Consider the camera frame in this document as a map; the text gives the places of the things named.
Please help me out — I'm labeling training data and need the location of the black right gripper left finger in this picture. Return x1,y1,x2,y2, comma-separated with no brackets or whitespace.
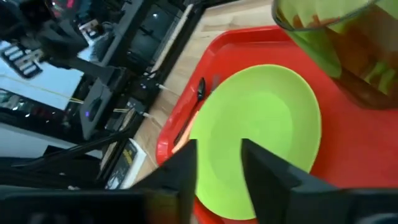
0,139,198,224

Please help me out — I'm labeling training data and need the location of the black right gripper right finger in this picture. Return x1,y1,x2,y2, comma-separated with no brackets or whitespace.
241,138,398,224

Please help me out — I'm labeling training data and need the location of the lime green plate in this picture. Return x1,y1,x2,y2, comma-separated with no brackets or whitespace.
188,64,322,221

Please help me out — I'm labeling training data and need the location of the red plastic tray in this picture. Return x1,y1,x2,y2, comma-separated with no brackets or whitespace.
156,25,398,224

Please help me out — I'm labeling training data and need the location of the green faceted plastic cup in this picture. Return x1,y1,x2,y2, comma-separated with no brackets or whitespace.
271,0,398,110

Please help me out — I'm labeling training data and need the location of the white box with label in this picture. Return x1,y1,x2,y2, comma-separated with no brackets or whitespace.
104,138,147,190

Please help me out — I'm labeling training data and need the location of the white strip bar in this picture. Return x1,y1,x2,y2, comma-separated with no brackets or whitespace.
150,2,195,74

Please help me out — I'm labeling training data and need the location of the dark panel beside table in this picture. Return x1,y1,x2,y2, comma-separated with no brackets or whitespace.
127,4,185,69

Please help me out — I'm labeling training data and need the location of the black table edge frame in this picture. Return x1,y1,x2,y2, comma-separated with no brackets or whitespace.
96,0,218,187

